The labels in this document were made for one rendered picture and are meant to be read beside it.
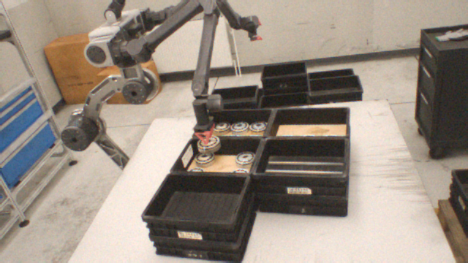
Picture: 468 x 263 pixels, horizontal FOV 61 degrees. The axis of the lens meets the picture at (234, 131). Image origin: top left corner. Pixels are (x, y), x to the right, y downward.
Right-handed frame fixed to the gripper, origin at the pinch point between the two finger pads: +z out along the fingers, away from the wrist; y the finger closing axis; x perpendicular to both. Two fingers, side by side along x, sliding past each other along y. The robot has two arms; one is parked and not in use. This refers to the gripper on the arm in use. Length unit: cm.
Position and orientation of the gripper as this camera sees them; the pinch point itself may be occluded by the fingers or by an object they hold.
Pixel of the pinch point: (207, 139)
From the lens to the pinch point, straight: 179.6
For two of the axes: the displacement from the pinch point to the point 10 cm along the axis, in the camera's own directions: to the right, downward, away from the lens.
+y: 2.6, -5.4, 8.0
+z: 1.6, 8.4, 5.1
